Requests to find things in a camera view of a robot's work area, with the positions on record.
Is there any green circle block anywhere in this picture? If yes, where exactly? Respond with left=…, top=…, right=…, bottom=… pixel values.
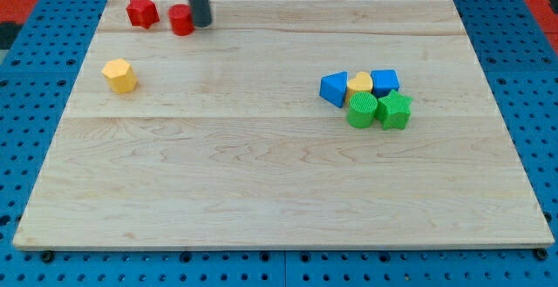
left=346, top=92, right=378, bottom=128

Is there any blue triangle block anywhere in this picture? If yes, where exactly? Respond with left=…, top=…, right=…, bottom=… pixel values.
left=319, top=72, right=348, bottom=108

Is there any red circle block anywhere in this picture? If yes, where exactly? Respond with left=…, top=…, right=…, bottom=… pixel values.
left=167, top=4, right=195, bottom=36

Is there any red star block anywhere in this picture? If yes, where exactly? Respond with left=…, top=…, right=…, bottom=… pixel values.
left=126, top=0, right=160, bottom=29

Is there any blue cube block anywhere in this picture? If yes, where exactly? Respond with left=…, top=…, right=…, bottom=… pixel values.
left=371, top=69, right=399, bottom=98

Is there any yellow heart block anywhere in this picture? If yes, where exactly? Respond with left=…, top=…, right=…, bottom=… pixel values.
left=344, top=72, right=373, bottom=105

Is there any yellow hexagon block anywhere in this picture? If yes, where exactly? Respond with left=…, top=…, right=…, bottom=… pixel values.
left=101, top=58, right=138, bottom=93

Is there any green star block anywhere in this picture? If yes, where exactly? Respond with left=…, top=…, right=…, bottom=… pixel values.
left=376, top=90, right=412, bottom=130

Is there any wooden board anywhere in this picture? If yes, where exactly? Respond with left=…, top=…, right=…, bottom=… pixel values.
left=13, top=0, right=555, bottom=251

